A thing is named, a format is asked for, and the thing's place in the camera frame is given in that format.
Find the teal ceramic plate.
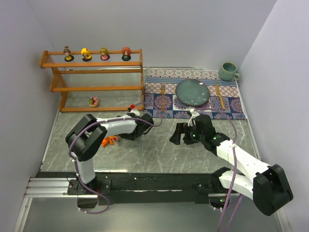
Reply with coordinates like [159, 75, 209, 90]
[175, 79, 210, 106]

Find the golden knife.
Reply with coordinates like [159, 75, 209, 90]
[215, 83, 225, 110]

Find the pink bear strawberry toy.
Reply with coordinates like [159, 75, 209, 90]
[89, 96, 99, 107]

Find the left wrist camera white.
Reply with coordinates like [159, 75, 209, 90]
[127, 104, 140, 116]

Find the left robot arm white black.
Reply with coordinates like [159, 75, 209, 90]
[65, 113, 154, 189]

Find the yellow hair doll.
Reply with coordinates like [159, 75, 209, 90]
[81, 48, 92, 62]

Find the black mounting base rail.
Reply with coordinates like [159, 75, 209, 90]
[36, 172, 228, 209]

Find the strawberry cake slice toy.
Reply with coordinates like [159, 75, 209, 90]
[114, 135, 121, 142]

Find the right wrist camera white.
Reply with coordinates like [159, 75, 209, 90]
[188, 109, 199, 126]

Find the teal ceramic mug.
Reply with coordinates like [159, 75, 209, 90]
[218, 62, 240, 81]

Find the patterned blue pink placemat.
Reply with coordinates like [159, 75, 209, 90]
[144, 67, 246, 120]

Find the aluminium frame rail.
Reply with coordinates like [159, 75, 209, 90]
[13, 175, 73, 232]

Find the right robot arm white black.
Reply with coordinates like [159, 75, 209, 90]
[170, 114, 294, 216]

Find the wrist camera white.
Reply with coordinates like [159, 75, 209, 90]
[188, 109, 199, 126]
[127, 104, 140, 116]

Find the red hair doll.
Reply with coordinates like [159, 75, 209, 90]
[121, 47, 131, 61]

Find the orange wooden two-tier shelf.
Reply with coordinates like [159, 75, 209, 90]
[39, 49, 145, 113]

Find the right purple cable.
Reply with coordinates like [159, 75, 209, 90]
[193, 107, 244, 232]

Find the blonde hair pink doll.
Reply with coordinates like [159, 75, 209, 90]
[99, 47, 110, 61]

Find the orange fox toy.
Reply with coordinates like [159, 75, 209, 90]
[101, 136, 117, 147]

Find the golden fork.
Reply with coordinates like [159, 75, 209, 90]
[160, 83, 166, 112]

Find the brown bun hair doll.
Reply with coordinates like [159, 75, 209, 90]
[63, 46, 74, 62]

